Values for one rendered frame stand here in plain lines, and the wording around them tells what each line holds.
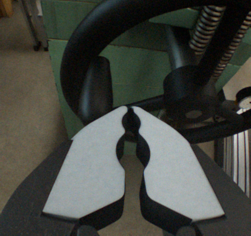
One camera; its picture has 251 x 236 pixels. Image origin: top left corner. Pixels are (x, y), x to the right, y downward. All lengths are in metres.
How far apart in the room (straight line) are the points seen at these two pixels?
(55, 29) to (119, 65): 0.16
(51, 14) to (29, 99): 0.87
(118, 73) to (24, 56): 1.04
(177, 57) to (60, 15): 0.22
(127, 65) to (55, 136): 0.71
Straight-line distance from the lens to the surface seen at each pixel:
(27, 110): 1.17
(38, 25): 1.31
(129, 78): 0.48
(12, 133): 1.14
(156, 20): 0.25
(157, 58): 0.43
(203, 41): 0.26
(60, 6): 0.37
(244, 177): 1.04
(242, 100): 0.52
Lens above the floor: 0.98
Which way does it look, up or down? 59 degrees down
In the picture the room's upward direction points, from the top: 18 degrees clockwise
